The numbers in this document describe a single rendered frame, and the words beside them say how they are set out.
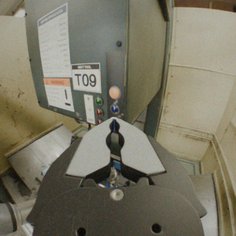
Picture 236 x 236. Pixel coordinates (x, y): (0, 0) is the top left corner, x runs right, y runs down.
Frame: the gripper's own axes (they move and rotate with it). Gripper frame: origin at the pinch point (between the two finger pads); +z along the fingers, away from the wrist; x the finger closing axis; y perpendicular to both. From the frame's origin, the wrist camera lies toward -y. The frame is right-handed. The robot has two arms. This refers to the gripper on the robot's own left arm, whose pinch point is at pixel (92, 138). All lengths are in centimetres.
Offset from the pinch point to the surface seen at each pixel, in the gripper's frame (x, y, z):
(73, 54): 19, -48, -20
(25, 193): -53, 60, -57
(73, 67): 19, -45, -20
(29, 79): -101, -35, 3
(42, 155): -77, 51, -19
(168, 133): 41, 34, 85
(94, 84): 26, -41, -19
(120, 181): 30.2, 4.8, -13.8
